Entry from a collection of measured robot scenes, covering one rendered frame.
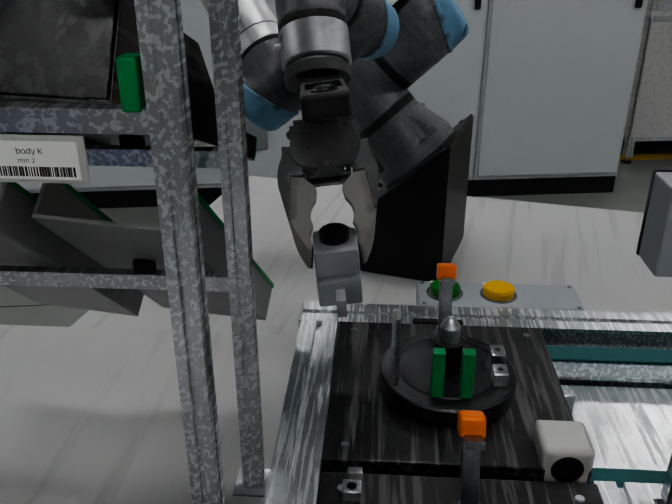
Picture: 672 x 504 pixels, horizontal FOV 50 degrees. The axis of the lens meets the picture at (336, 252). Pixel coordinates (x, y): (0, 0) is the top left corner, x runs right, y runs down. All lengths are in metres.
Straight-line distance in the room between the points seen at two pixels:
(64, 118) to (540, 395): 0.53
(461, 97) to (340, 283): 3.09
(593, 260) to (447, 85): 2.48
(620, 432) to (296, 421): 0.35
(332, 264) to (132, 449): 0.34
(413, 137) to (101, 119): 0.78
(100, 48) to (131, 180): 3.34
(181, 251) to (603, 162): 3.75
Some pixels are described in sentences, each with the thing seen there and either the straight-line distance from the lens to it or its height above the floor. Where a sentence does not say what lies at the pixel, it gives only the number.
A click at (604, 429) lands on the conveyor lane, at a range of 0.84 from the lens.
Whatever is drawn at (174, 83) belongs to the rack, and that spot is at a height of 1.33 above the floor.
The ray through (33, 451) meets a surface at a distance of 0.91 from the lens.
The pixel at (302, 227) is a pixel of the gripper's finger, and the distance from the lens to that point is 0.72.
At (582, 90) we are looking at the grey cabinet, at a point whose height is 0.58.
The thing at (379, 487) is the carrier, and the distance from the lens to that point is 0.65.
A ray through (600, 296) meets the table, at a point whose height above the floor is 0.86.
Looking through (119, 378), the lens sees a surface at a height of 0.86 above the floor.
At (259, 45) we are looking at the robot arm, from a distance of 0.93.
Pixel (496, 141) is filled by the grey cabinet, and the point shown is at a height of 0.32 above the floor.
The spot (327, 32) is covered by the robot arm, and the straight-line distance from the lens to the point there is 0.77.
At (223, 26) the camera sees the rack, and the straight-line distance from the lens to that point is 0.59.
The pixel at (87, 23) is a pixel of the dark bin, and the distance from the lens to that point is 0.50.
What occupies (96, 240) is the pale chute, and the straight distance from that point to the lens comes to 0.66.
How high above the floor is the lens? 1.42
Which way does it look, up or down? 26 degrees down
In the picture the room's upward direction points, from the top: straight up
